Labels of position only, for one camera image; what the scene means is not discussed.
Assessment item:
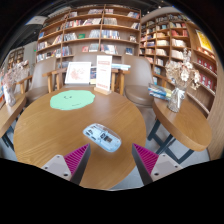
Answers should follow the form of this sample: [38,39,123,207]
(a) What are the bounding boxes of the wide wooden bookshelf unit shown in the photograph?
[35,4,143,69]

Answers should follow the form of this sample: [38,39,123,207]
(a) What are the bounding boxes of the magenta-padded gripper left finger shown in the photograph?
[41,143,92,186]

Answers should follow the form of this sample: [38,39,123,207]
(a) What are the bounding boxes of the stack of colourful books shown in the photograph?
[147,83,173,102]

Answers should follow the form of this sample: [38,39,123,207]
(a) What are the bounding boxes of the small distant bookshelf unit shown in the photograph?
[6,46,26,71]

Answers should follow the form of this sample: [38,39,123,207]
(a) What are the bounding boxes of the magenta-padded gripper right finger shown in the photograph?
[131,143,184,186]

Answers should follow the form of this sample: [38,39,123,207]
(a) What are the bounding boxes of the teal stacked books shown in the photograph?
[110,63,132,72]

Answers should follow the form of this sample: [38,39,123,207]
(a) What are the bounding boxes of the curved wooden bookshelf unit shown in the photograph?
[138,13,224,159]

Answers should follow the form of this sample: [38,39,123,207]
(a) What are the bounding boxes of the white sign on wooden stand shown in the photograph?
[93,54,113,96]

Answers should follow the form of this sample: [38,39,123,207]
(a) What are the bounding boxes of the transparent computer mouse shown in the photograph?
[82,122,123,154]

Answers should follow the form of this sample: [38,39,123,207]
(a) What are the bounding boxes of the round wooden side table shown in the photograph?
[0,93,28,151]
[147,97,213,164]

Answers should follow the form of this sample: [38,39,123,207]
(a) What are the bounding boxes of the white framed floral picture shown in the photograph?
[64,61,92,86]

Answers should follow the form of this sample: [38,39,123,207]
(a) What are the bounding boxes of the green smiley mouse pad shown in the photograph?
[49,89,96,112]

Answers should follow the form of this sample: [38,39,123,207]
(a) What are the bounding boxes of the dark book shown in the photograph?
[89,66,98,85]

